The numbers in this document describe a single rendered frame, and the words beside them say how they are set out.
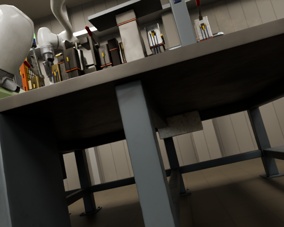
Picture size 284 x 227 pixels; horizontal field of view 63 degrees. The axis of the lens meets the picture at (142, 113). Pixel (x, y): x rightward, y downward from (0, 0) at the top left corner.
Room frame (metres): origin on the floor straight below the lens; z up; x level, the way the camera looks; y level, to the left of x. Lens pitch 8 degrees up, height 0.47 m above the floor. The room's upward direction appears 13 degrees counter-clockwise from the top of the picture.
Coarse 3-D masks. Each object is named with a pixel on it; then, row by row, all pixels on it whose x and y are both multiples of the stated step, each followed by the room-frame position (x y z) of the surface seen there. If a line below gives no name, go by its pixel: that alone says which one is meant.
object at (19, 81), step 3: (18, 69) 1.63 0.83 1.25; (18, 72) 1.63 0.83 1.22; (15, 75) 1.59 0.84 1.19; (18, 75) 1.63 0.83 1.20; (15, 78) 1.58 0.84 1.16; (21, 78) 1.65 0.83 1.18; (15, 81) 1.58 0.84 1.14; (18, 81) 1.62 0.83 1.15; (21, 81) 1.64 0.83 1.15; (18, 84) 1.61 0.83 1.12; (21, 84) 1.64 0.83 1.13; (21, 87) 1.63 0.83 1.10
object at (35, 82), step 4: (36, 76) 1.37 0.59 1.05; (32, 80) 1.38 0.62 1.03; (36, 80) 1.37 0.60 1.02; (40, 80) 1.39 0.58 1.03; (32, 84) 1.38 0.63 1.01; (36, 84) 1.37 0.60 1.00; (40, 84) 1.38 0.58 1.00; (44, 84) 1.43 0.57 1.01; (32, 88) 1.38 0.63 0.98; (36, 88) 1.38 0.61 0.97
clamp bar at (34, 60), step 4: (32, 56) 1.39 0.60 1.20; (36, 56) 1.41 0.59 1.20; (32, 60) 1.41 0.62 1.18; (36, 60) 1.40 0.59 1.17; (32, 64) 1.41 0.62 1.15; (36, 64) 1.41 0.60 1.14; (36, 68) 1.42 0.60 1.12; (40, 68) 1.43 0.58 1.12; (40, 72) 1.42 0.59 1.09; (40, 76) 1.42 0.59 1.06
